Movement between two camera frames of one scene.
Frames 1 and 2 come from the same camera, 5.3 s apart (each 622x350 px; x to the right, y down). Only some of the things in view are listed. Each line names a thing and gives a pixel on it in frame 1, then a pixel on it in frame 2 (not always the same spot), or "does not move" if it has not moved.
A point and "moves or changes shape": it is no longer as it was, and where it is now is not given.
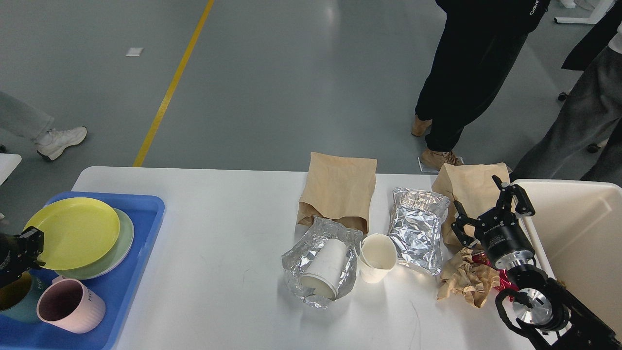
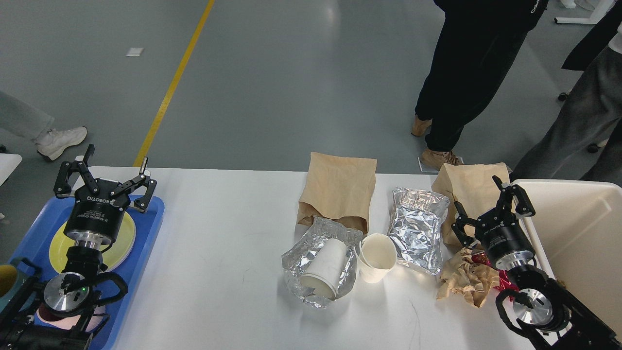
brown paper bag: [472, 185] does not move
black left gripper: [13, 264] to [96, 218]
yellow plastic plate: [77, 233] moves or changes shape
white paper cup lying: [323, 273] does not move
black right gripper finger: [525, 208] does not move
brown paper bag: [338, 188] does not move
